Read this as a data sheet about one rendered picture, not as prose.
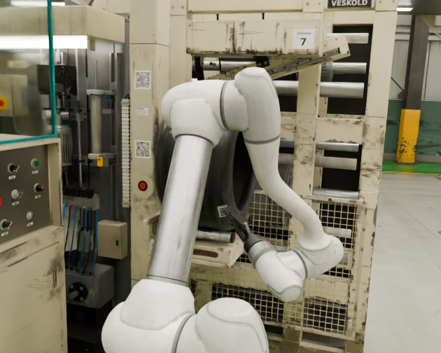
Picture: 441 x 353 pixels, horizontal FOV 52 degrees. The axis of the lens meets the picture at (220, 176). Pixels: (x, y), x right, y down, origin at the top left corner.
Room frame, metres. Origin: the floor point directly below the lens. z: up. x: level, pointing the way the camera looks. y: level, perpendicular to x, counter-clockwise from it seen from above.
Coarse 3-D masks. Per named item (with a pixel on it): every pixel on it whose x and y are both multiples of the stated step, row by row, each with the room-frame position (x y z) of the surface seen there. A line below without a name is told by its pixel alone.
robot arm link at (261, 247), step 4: (256, 244) 1.41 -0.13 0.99; (260, 244) 1.41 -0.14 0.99; (264, 244) 1.41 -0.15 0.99; (268, 244) 1.41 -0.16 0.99; (252, 248) 1.41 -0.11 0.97; (256, 248) 1.40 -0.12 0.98; (260, 248) 1.40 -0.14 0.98; (264, 248) 1.39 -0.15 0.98; (268, 248) 1.39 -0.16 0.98; (272, 248) 1.40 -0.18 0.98; (248, 252) 1.41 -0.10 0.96; (252, 252) 1.40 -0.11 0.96; (256, 252) 1.39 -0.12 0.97; (260, 252) 1.38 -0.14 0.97; (264, 252) 1.38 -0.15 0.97; (248, 256) 1.42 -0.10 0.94; (252, 256) 1.40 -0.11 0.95; (256, 256) 1.38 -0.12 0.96; (252, 260) 1.39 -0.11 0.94; (256, 260) 1.38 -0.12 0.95
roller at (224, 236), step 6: (156, 222) 1.84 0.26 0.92; (156, 228) 1.81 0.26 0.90; (198, 228) 1.77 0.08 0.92; (204, 228) 1.77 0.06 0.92; (198, 234) 1.75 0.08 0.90; (204, 234) 1.75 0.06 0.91; (210, 234) 1.74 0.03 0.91; (216, 234) 1.73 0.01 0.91; (222, 234) 1.73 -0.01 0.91; (228, 234) 1.72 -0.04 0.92; (234, 234) 1.74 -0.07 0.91; (216, 240) 1.73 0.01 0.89; (222, 240) 1.72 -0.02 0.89; (228, 240) 1.71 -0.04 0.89
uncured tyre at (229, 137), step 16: (160, 128) 1.75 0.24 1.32; (160, 144) 1.69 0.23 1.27; (224, 144) 1.64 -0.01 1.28; (240, 144) 2.15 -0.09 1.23; (160, 160) 1.67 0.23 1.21; (224, 160) 1.63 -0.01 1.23; (240, 160) 2.15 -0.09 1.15; (160, 176) 1.67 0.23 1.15; (208, 176) 1.61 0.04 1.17; (224, 176) 1.63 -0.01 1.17; (240, 176) 2.13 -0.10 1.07; (160, 192) 1.69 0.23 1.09; (208, 192) 1.62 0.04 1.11; (224, 192) 1.63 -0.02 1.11; (240, 192) 2.09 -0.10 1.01; (208, 208) 1.64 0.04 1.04; (240, 208) 1.89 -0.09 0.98; (208, 224) 1.71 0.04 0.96; (224, 224) 1.72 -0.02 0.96
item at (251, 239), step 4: (244, 232) 1.48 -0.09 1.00; (252, 232) 1.47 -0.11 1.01; (248, 236) 1.46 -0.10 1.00; (252, 236) 1.45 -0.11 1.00; (256, 236) 1.45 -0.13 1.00; (260, 236) 1.46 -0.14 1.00; (248, 240) 1.44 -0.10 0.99; (252, 240) 1.44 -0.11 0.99; (256, 240) 1.43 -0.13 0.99; (260, 240) 1.44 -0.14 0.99; (264, 240) 1.45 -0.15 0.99; (244, 244) 1.45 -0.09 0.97; (248, 244) 1.44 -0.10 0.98; (252, 244) 1.43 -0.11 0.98; (244, 248) 1.45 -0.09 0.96; (248, 248) 1.43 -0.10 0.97
